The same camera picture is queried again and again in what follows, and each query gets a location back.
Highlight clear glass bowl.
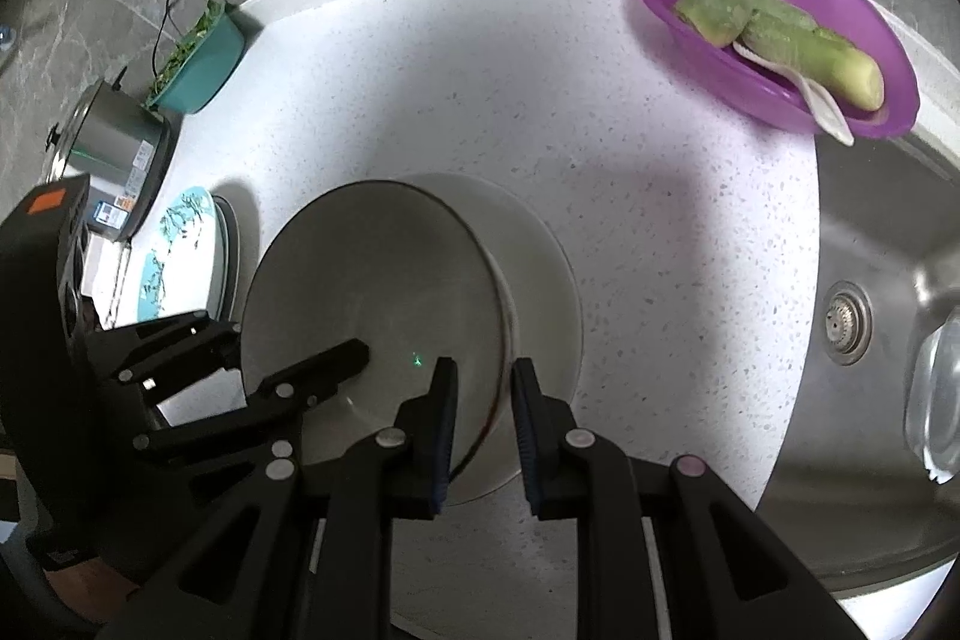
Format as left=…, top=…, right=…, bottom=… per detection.
left=904, top=302, right=960, bottom=487

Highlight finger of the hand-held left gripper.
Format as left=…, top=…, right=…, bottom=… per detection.
left=131, top=338, right=372, bottom=487
left=90, top=310, right=245, bottom=410

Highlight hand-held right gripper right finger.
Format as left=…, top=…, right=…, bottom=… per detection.
left=510, top=356, right=871, bottom=640

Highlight person's left forearm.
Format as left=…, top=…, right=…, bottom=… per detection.
left=0, top=520, right=151, bottom=640

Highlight steel rice cooker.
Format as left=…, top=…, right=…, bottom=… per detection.
left=45, top=77, right=175, bottom=244

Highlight small white bowl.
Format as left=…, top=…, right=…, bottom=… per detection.
left=240, top=181, right=515, bottom=483

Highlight small teal floral plate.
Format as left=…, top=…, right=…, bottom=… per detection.
left=131, top=184, right=220, bottom=327

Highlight stainless steel sink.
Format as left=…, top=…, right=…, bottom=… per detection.
left=750, top=17, right=960, bottom=600

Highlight leafy greens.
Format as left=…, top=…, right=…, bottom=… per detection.
left=146, top=0, right=226, bottom=101

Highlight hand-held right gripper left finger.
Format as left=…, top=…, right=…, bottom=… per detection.
left=97, top=355, right=460, bottom=640

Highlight teal plastic bowl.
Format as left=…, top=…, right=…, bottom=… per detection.
left=142, top=0, right=247, bottom=115

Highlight sink drain strainer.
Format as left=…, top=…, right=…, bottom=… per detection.
left=823, top=281, right=875, bottom=367

